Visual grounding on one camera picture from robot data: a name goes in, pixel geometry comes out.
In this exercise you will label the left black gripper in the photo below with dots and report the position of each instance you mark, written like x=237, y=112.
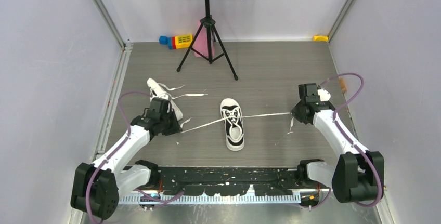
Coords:
x=175, y=128

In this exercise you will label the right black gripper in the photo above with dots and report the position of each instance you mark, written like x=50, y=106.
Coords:
x=295, y=112

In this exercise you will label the white sole sneaker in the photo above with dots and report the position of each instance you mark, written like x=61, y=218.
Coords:
x=159, y=90

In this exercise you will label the black white sneaker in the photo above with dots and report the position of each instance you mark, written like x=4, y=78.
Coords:
x=232, y=119

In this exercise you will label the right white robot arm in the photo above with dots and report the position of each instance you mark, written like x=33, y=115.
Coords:
x=359, y=173

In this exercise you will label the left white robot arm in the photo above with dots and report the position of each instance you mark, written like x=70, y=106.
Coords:
x=98, y=186

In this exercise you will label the small wooden block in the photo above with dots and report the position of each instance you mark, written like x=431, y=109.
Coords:
x=342, y=84

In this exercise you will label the yellow corner piece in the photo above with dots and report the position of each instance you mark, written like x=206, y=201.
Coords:
x=320, y=38

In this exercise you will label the colourful toy block phone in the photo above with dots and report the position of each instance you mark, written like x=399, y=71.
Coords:
x=176, y=42

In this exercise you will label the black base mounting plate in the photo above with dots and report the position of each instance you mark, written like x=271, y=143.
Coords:
x=228, y=181

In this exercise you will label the pink foam block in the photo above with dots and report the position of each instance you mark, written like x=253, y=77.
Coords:
x=201, y=45

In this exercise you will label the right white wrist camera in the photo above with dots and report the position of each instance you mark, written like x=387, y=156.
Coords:
x=324, y=95

